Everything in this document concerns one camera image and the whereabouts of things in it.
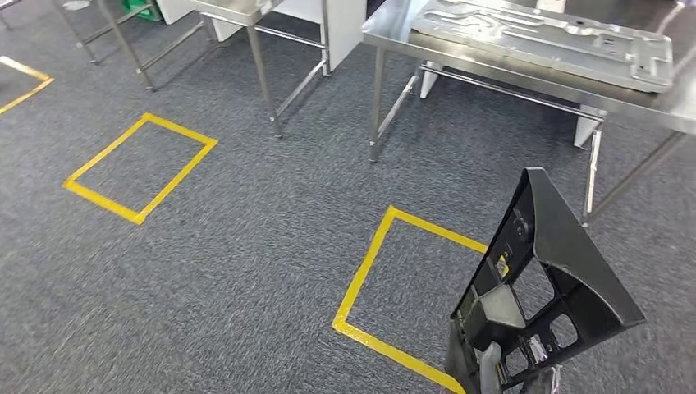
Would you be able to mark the stainless steel table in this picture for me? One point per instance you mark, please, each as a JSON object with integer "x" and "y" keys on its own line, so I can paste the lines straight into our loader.
{"x": 234, "y": 8}
{"x": 128, "y": 49}

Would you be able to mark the stamped sheet metal panel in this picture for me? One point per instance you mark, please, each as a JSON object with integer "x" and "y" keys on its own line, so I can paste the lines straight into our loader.
{"x": 543, "y": 38}

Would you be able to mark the green crate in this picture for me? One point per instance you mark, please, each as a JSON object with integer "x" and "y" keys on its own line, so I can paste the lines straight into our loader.
{"x": 138, "y": 8}

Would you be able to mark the white cabinet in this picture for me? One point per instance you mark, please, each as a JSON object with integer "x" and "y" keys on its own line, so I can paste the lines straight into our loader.
{"x": 348, "y": 32}

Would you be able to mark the stainless steel workbench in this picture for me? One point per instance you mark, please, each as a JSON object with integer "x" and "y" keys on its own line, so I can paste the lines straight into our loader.
{"x": 489, "y": 61}

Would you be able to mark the white plinth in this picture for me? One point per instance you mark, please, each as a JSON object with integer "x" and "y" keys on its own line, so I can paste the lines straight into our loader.
{"x": 429, "y": 81}
{"x": 587, "y": 130}

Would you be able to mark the black plastic trim panel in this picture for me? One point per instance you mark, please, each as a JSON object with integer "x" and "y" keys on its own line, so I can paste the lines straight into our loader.
{"x": 571, "y": 245}

